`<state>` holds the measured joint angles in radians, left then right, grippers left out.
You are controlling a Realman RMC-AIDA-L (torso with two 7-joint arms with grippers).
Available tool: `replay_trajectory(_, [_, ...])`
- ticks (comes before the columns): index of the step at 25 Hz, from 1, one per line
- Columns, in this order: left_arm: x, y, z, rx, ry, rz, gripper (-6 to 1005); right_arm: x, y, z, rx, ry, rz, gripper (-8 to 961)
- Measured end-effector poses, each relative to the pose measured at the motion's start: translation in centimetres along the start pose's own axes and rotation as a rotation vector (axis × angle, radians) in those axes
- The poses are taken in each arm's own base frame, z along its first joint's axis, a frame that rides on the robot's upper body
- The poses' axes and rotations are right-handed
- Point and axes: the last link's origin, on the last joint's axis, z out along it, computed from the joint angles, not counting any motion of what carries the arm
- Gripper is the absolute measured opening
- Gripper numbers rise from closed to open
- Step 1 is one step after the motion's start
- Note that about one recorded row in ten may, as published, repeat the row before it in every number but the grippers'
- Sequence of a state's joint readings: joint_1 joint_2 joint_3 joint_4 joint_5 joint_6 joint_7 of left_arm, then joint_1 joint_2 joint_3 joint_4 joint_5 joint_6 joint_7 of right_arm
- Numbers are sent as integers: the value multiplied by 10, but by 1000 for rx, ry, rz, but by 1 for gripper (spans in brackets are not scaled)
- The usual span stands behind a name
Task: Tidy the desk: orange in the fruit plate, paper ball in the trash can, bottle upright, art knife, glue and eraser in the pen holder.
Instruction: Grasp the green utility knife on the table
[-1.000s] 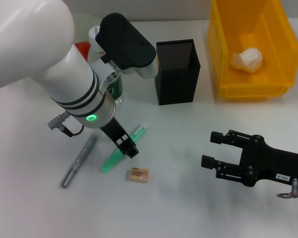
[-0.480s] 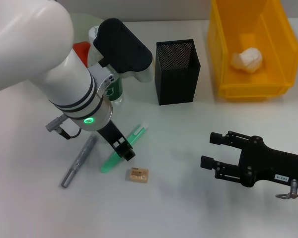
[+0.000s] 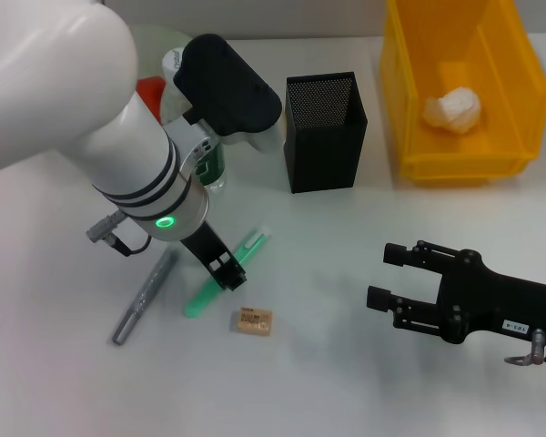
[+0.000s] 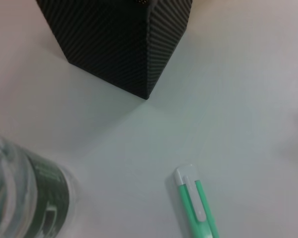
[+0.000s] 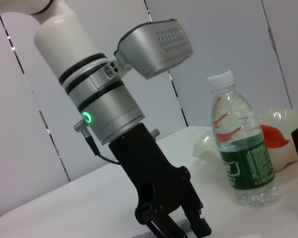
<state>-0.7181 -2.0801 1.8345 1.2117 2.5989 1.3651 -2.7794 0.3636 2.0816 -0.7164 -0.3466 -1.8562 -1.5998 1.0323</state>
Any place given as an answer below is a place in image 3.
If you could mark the grey marker pen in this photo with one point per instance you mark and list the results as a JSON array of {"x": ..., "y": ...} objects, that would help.
[{"x": 141, "y": 300}]

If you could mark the black mesh pen holder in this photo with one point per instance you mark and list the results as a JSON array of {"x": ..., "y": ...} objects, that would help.
[{"x": 323, "y": 145}]

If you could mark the small tan eraser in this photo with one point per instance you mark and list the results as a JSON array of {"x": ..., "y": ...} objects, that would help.
[{"x": 252, "y": 322}]

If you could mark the yellow plastic bin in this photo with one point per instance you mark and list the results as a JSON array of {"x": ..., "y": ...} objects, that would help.
[{"x": 505, "y": 91}]

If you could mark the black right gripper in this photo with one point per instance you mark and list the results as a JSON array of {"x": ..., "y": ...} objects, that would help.
[{"x": 482, "y": 300}]

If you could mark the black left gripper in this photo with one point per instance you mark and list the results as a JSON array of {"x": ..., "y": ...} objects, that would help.
[{"x": 205, "y": 246}]

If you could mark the clear green-label water bottle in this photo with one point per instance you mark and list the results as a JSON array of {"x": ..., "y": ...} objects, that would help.
[{"x": 214, "y": 168}]

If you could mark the white paper ball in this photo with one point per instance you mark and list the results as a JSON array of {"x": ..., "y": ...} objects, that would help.
[{"x": 455, "y": 111}]

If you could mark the mint green pen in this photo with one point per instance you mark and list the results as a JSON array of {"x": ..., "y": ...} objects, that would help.
[{"x": 195, "y": 307}]

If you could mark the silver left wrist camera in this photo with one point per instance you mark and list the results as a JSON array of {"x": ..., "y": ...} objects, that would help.
[{"x": 227, "y": 86}]

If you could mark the pale green wavy fruit plate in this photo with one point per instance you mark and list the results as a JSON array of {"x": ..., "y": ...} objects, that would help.
[{"x": 154, "y": 45}]

